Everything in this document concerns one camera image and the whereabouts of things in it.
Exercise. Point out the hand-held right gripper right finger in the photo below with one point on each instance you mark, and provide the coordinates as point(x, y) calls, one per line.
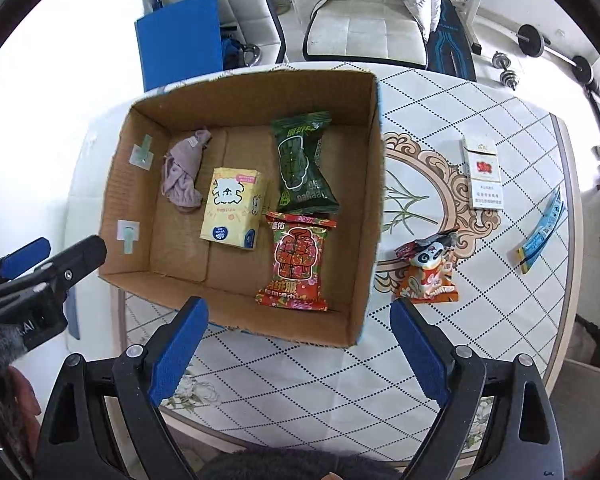
point(420, 355)

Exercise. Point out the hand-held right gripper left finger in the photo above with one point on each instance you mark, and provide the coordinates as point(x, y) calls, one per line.
point(180, 355)

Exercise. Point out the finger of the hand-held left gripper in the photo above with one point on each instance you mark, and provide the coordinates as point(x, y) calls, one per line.
point(27, 256)
point(82, 257)

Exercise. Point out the orange panda snack packet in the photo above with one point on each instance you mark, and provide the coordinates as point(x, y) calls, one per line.
point(427, 280)

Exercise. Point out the brown cardboard box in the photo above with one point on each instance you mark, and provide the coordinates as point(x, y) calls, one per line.
point(180, 265)

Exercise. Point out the person's left forearm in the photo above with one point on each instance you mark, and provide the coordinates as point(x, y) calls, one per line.
point(10, 410)

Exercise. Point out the mauve crumpled cloth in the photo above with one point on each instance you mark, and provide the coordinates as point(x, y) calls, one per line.
point(185, 170)

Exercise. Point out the red snack packet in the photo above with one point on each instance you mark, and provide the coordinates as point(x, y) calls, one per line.
point(295, 260)

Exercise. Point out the yellow tissue pack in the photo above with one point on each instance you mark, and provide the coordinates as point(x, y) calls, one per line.
point(232, 205)

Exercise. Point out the blue strip packet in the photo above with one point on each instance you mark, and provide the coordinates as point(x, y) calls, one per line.
point(542, 232)

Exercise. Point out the white cigarette pack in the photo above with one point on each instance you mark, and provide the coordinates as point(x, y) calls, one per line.
point(482, 175)

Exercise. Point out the green snack packet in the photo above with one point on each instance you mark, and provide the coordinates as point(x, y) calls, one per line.
point(300, 165)

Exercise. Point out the blue board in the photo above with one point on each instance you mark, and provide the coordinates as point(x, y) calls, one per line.
point(180, 40)

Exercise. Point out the small dumbbell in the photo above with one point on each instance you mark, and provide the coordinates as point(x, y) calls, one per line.
point(509, 77)

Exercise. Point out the black and blue mat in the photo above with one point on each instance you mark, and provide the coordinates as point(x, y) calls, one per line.
point(447, 50)

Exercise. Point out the black barbell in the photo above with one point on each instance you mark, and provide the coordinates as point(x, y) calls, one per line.
point(532, 39)

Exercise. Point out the white exercise machine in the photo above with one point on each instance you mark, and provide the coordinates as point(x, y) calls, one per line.
point(472, 5)

